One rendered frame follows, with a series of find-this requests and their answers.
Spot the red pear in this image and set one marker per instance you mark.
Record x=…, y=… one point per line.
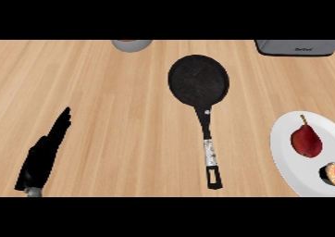
x=306, y=141

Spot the grey appliance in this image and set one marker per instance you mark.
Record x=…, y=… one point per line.
x=299, y=47

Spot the halved fig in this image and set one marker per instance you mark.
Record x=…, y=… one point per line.
x=333, y=174

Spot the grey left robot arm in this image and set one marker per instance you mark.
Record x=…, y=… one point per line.
x=35, y=192

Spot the white plate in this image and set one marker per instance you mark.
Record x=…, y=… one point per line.
x=293, y=166

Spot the grey bowl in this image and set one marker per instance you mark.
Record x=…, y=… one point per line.
x=132, y=45

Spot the black frying pan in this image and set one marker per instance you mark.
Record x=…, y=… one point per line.
x=200, y=81

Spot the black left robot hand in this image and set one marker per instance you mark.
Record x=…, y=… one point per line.
x=44, y=154

